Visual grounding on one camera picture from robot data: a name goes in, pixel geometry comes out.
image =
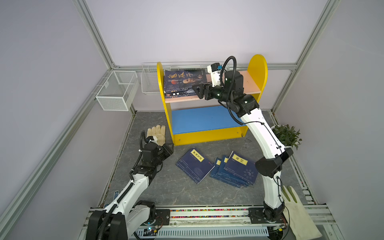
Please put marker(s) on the beige work glove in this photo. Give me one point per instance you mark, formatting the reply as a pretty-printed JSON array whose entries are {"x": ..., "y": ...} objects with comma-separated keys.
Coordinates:
[{"x": 159, "y": 134}]

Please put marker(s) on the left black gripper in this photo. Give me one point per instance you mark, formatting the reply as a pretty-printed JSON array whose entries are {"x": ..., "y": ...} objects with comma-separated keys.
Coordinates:
[{"x": 165, "y": 149}]

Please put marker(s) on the white mesh basket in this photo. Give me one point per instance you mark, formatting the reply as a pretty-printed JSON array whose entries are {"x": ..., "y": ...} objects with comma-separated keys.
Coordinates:
[{"x": 118, "y": 91}]

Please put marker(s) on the yellow wooden bookshelf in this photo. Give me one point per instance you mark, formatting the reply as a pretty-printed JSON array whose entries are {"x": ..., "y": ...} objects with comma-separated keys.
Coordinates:
[{"x": 207, "y": 124}]

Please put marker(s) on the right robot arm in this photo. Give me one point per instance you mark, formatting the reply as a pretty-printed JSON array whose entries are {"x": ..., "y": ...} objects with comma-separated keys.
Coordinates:
[{"x": 227, "y": 87}]

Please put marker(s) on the top blue yellow-label book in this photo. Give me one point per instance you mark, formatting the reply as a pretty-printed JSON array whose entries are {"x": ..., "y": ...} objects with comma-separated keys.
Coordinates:
[{"x": 241, "y": 167}]

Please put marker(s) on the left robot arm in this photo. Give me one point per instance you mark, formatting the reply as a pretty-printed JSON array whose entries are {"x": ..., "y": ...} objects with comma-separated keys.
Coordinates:
[{"x": 129, "y": 192}]

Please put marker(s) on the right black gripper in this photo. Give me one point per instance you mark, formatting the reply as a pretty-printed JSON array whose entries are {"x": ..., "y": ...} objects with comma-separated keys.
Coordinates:
[{"x": 205, "y": 91}]

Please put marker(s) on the purple book with old man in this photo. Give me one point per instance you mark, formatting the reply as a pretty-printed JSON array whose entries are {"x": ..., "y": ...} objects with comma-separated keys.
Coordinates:
[{"x": 186, "y": 96}]

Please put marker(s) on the separate blue yellow-label book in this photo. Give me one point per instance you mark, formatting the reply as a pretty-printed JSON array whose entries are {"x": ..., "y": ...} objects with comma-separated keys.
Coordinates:
[{"x": 195, "y": 165}]

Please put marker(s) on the lower blue book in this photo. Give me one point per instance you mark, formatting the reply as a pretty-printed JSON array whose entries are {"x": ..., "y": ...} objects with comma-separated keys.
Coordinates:
[{"x": 227, "y": 180}]

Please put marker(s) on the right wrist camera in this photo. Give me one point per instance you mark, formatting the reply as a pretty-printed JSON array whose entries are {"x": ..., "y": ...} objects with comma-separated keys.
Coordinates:
[{"x": 214, "y": 70}]

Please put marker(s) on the white cloth glove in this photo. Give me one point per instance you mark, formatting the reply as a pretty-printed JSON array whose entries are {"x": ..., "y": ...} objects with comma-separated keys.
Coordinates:
[{"x": 300, "y": 221}]

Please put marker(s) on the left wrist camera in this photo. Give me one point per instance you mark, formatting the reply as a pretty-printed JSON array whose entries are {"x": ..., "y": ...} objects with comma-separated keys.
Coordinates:
[{"x": 152, "y": 139}]

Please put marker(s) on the dark wolf cover book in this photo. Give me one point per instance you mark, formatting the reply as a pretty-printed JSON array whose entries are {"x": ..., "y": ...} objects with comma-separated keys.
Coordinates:
[{"x": 187, "y": 93}]

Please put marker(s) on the potted green plant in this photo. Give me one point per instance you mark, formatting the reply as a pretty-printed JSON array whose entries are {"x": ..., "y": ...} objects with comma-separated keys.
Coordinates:
[{"x": 287, "y": 135}]

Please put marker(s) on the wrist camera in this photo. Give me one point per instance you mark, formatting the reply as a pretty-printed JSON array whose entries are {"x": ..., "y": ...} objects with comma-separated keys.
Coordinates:
[
  {"x": 152, "y": 139},
  {"x": 214, "y": 70}
]

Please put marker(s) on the middle blue book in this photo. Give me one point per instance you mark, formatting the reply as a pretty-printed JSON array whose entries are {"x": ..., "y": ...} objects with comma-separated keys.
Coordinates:
[{"x": 225, "y": 173}]

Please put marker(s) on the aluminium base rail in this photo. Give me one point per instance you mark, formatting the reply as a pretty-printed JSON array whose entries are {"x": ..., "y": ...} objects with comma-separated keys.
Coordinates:
[{"x": 217, "y": 222}]

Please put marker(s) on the white wire rack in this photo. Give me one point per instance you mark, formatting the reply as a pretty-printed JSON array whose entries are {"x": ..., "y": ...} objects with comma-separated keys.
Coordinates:
[{"x": 149, "y": 79}]

